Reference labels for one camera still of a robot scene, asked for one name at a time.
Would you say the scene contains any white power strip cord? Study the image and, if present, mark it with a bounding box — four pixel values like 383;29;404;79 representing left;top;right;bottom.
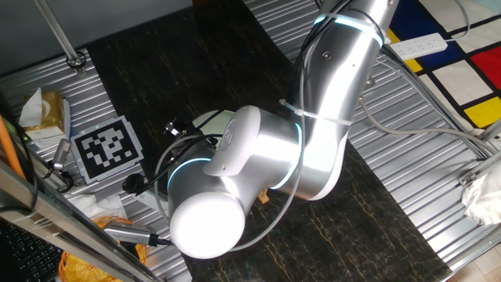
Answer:
444;0;470;42

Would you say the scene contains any silver depth camera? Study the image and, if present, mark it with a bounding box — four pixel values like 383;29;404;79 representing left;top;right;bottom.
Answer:
52;138;73;172
103;220;157;248

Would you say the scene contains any orange tube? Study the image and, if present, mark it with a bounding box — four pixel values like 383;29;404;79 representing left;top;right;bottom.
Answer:
0;115;27;181

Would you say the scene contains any golden tissue box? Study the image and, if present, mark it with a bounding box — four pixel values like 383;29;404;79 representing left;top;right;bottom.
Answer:
18;87;66;141

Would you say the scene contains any black keyboard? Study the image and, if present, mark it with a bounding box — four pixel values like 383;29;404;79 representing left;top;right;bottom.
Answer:
0;221;63;282

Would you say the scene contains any thick grey base cable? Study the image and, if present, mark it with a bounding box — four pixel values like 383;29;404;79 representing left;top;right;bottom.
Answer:
358;97;498;154

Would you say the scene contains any yellow wicker basket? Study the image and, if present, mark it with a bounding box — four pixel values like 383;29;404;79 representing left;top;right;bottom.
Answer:
58;215;148;282

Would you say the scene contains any black white marker board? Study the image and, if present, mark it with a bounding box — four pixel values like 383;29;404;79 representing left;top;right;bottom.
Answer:
69;114;145;185

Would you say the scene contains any clear plastic bag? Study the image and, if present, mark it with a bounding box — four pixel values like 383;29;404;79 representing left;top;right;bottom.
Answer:
64;193;129;221

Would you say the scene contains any colourful block pattern mat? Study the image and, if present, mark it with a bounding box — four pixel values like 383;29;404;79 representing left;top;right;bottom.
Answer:
385;0;501;130

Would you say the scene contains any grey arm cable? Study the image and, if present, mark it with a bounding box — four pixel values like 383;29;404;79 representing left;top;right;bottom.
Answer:
153;70;307;252

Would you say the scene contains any pale green round dish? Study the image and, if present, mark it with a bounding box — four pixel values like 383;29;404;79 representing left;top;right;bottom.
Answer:
191;109;236;139

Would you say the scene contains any white power strip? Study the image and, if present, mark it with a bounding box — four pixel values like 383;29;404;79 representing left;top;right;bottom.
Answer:
387;32;449;61

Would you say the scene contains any aluminium frame bar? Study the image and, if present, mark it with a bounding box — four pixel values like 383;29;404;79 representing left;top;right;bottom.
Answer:
0;162;165;282

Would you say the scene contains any thin grey cable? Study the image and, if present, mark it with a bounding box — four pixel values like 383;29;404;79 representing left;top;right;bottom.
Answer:
375;46;492;158

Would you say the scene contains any white crumpled cloth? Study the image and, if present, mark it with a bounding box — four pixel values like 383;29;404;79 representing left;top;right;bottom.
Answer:
461;170;501;226

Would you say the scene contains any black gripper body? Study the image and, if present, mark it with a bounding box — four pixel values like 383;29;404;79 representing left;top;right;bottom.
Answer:
162;118;193;142

